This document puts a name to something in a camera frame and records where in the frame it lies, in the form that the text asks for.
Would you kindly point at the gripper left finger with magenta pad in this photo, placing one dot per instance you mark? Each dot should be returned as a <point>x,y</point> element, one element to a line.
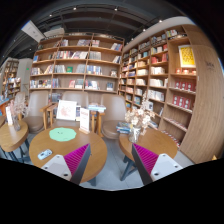
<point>70,167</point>

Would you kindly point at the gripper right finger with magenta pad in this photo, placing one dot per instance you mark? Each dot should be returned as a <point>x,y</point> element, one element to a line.
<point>152,166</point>

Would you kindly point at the green round mouse pad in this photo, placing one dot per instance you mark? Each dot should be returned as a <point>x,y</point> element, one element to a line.
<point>62,134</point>

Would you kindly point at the round wooden right table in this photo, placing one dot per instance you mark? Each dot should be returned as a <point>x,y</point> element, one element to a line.
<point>153,140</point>

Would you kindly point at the round wooden table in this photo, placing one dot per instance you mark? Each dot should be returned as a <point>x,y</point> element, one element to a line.
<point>10,139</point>
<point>153,140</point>
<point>97,159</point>

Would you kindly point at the round wooden centre table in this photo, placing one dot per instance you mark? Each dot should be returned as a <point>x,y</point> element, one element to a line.
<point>97,159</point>

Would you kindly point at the white standing menu sign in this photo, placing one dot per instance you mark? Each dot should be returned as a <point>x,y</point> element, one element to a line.
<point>84,120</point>

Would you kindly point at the stack of books right table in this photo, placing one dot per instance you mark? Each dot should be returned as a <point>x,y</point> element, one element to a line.
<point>123,127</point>

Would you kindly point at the glass vase dried flowers right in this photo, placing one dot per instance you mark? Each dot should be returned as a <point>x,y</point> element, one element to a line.
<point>139,119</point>

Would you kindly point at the glass vase dried flowers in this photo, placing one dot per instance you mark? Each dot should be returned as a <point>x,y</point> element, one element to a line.
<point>139,119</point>
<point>18,107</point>

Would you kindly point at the white red picture board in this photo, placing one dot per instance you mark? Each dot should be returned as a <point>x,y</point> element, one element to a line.
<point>66,110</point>

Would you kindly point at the stack of books on chair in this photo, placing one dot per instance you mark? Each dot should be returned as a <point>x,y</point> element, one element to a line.
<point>96,107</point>

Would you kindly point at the beige armchair left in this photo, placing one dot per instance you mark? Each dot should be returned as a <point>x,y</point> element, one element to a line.
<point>35,119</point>

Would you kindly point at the beige armchair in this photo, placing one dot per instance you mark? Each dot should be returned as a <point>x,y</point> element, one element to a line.
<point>35,119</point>
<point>114,113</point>
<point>82,100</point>

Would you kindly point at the round wooden left table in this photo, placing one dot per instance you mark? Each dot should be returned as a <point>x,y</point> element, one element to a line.
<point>10,139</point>

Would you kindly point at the beige armchair middle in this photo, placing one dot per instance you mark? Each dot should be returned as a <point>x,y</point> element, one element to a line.
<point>82,100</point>

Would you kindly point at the beige armchair right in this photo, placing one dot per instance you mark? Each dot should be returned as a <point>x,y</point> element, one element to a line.
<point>114,113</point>

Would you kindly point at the glass vase dried flowers left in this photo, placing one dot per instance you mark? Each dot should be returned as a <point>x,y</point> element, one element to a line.
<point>18,107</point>

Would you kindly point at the small white sign left table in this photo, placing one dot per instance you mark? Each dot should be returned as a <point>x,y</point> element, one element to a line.
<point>9,116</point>

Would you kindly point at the distant wooden bookshelf left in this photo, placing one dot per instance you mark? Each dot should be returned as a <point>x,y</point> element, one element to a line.
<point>11,82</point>

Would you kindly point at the large wooden bookshelf back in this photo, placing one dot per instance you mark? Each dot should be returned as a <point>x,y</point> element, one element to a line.
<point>89,62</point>

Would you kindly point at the yellow poster on shelf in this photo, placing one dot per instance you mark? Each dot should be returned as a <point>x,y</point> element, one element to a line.
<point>186,56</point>

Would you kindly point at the wooden bookshelf right wall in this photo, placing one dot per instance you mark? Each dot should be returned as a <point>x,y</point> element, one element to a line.
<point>188,102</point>

